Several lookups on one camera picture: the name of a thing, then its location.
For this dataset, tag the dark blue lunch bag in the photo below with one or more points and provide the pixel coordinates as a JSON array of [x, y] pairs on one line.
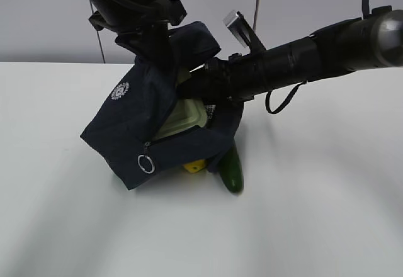
[[123, 130]]

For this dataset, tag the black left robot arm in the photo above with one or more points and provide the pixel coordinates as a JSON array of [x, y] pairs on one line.
[[105, 6]]

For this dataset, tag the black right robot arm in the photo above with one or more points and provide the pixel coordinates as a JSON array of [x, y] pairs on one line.
[[370, 42]]

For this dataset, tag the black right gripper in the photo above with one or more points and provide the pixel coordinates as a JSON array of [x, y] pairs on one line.
[[222, 80]]

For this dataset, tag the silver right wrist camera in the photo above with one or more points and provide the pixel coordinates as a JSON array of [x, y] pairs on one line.
[[239, 27]]

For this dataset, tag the green lid glass lunchbox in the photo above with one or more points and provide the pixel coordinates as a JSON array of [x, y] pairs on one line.
[[186, 113]]

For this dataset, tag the yellow lemon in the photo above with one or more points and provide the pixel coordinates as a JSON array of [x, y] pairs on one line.
[[195, 166]]

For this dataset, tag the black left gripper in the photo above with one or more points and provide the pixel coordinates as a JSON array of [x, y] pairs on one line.
[[146, 34]]

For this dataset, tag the green cucumber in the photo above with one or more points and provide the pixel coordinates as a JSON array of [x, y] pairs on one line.
[[230, 170]]

